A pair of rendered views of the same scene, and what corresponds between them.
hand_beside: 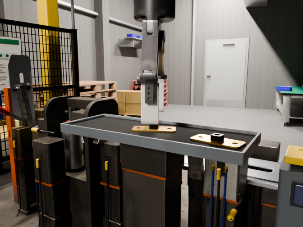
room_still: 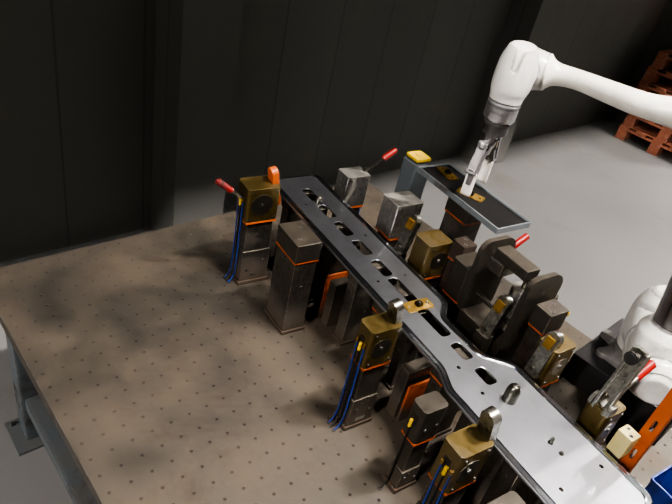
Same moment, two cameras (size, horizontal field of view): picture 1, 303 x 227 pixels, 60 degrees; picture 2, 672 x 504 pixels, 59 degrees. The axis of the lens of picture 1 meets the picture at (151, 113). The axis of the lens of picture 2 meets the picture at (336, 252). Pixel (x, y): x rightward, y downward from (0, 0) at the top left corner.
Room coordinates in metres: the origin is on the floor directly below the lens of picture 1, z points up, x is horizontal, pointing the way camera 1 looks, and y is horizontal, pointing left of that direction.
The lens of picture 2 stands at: (2.16, 0.21, 1.94)
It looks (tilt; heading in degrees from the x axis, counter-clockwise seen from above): 34 degrees down; 200
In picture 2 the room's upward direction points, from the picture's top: 13 degrees clockwise
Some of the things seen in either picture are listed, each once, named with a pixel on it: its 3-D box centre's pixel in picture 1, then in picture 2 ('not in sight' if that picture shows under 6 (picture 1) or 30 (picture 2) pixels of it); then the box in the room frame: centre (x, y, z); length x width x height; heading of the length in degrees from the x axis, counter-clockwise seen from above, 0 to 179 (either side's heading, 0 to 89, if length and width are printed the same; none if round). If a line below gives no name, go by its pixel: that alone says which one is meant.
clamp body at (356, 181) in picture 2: not in sight; (347, 217); (0.44, -0.39, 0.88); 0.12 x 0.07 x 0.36; 149
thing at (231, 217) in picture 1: (237, 204); not in sight; (0.50, -0.18, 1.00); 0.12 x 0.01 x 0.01; 149
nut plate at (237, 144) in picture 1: (217, 138); (448, 172); (0.42, -0.11, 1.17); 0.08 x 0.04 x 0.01; 50
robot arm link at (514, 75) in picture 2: not in sight; (516, 71); (0.49, -0.01, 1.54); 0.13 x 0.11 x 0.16; 1
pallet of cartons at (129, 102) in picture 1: (130, 103); not in sight; (6.85, 0.54, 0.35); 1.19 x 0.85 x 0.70; 68
